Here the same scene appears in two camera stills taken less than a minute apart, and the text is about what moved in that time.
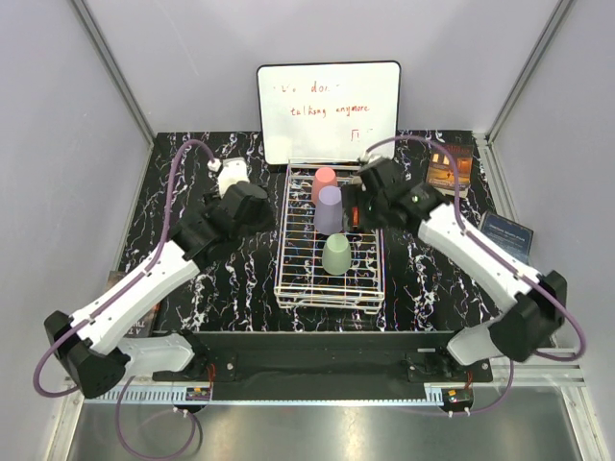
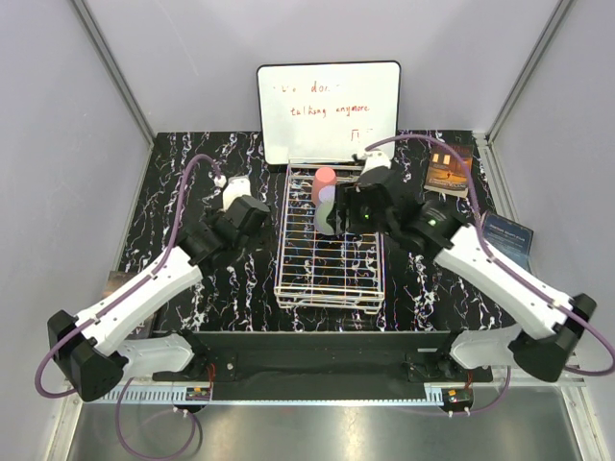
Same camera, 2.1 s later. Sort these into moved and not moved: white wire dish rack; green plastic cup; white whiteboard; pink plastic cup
Moved: green plastic cup
Not moved: white wire dish rack; pink plastic cup; white whiteboard
